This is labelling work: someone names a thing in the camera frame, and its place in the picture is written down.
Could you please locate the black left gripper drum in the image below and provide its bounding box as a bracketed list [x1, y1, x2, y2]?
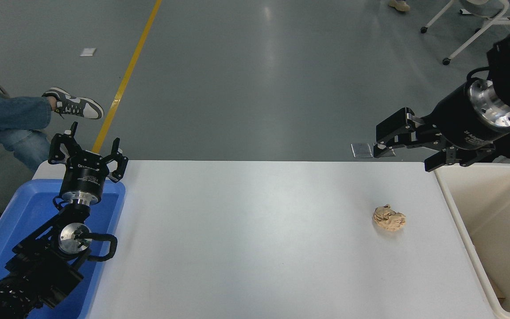
[59, 150, 111, 199]

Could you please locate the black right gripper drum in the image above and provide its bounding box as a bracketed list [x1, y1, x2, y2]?
[429, 82, 498, 151]

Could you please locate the tan paper ball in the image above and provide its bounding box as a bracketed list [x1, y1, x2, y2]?
[373, 204, 407, 232]

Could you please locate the blue plastic tray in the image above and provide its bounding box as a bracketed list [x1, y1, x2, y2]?
[0, 179, 126, 319]

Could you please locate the large pale plastic bin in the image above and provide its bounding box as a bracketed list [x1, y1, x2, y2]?
[433, 163, 510, 319]

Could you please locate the white wheeled chair frame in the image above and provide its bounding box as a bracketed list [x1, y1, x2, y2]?
[420, 0, 510, 66]

